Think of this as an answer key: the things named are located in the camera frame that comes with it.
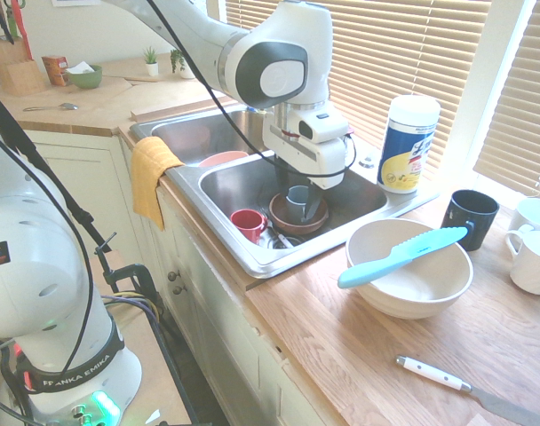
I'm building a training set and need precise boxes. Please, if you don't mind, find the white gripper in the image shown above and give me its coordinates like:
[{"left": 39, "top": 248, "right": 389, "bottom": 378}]
[{"left": 262, "top": 117, "right": 346, "bottom": 222}]

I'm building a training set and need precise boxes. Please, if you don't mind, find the light blue plastic knife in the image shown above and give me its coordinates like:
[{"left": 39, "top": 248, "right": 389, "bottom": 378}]
[{"left": 337, "top": 226, "right": 469, "bottom": 289}]

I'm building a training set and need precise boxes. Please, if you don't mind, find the metal utensil in sink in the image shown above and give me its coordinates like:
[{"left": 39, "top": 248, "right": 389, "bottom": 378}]
[{"left": 265, "top": 221, "right": 305, "bottom": 249}]

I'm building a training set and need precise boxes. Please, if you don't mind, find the stainless steel double sink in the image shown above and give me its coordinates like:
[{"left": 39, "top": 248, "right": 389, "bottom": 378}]
[{"left": 128, "top": 106, "right": 441, "bottom": 280}]

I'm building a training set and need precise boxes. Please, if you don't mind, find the wooden knife block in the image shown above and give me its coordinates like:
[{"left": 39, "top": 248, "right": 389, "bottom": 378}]
[{"left": 0, "top": 35, "right": 47, "bottom": 97}]

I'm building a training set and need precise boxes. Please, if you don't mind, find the grey mug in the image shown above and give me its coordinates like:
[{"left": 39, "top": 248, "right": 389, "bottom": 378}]
[{"left": 285, "top": 185, "right": 312, "bottom": 222}]

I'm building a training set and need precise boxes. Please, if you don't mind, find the brown bowl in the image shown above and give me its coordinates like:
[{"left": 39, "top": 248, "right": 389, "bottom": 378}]
[{"left": 268, "top": 191, "right": 330, "bottom": 236}]

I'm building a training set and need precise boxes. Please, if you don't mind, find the red mug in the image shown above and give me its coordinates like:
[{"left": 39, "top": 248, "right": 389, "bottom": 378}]
[{"left": 230, "top": 209, "right": 269, "bottom": 245}]

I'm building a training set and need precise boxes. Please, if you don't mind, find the pink bowl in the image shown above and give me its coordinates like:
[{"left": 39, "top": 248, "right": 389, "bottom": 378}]
[{"left": 197, "top": 150, "right": 250, "bottom": 169}]

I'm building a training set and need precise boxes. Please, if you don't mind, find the Lysol wipes canister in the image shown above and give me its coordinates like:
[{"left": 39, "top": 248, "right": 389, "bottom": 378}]
[{"left": 376, "top": 94, "right": 442, "bottom": 194}]

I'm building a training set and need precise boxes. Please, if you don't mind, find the yellow dish cloth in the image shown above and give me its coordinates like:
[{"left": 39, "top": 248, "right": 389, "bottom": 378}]
[{"left": 131, "top": 136, "right": 186, "bottom": 232}]

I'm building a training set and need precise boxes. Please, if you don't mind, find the cream kitchen cabinet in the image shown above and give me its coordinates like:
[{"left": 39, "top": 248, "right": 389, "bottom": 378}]
[{"left": 12, "top": 128, "right": 342, "bottom": 426}]

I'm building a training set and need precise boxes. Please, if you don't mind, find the large cream bowl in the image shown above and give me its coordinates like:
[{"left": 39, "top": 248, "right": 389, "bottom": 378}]
[{"left": 345, "top": 218, "right": 474, "bottom": 320}]

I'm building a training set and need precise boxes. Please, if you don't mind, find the wide beige window blind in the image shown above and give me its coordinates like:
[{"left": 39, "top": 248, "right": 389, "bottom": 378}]
[{"left": 225, "top": 0, "right": 493, "bottom": 181}]

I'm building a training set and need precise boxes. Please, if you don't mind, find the black mug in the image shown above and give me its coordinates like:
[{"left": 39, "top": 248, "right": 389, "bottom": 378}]
[{"left": 439, "top": 189, "right": 501, "bottom": 252}]

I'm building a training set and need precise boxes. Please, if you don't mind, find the trailing potted plant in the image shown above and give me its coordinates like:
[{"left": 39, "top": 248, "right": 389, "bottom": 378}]
[{"left": 170, "top": 47, "right": 196, "bottom": 80}]

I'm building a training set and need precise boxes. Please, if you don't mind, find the black clamp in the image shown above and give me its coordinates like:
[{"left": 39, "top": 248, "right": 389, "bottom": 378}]
[{"left": 99, "top": 233, "right": 164, "bottom": 312}]

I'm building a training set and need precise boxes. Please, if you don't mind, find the small upright potted plant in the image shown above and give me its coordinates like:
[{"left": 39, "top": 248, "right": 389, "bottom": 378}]
[{"left": 141, "top": 45, "right": 160, "bottom": 77}]

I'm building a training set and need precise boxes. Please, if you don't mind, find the white cup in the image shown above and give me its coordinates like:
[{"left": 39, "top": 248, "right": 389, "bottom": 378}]
[{"left": 509, "top": 197, "right": 540, "bottom": 234}]

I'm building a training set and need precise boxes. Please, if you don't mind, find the narrow beige window blind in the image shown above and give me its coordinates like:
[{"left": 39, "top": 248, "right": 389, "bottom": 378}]
[{"left": 472, "top": 0, "right": 540, "bottom": 200}]

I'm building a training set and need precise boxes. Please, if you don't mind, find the green bowl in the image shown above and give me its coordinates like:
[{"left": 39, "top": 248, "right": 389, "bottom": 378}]
[{"left": 67, "top": 65, "right": 104, "bottom": 90}]

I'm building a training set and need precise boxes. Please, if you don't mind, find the metal spoon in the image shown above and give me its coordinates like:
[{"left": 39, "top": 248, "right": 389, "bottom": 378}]
[{"left": 22, "top": 102, "right": 79, "bottom": 113}]

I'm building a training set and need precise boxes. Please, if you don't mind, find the orange carton box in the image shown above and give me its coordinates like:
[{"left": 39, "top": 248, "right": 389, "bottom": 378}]
[{"left": 41, "top": 55, "right": 70, "bottom": 87}]

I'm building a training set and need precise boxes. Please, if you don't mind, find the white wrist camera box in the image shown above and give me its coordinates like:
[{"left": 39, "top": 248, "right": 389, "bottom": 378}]
[{"left": 298, "top": 110, "right": 349, "bottom": 145}]

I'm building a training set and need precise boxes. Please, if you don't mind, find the white-handled metal knife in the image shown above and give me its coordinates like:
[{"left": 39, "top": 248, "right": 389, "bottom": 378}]
[{"left": 394, "top": 354, "right": 540, "bottom": 426}]

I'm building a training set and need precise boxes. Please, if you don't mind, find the white mug with handle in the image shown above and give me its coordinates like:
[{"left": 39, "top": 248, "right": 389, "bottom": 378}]
[{"left": 504, "top": 224, "right": 540, "bottom": 296}]

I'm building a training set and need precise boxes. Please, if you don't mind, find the red-handled knife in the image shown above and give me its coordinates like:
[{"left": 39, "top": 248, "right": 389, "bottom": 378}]
[{"left": 10, "top": 0, "right": 34, "bottom": 61}]

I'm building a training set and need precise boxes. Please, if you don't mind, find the green-handled knife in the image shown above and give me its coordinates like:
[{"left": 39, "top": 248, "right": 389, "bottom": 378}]
[{"left": 5, "top": 0, "right": 20, "bottom": 40}]

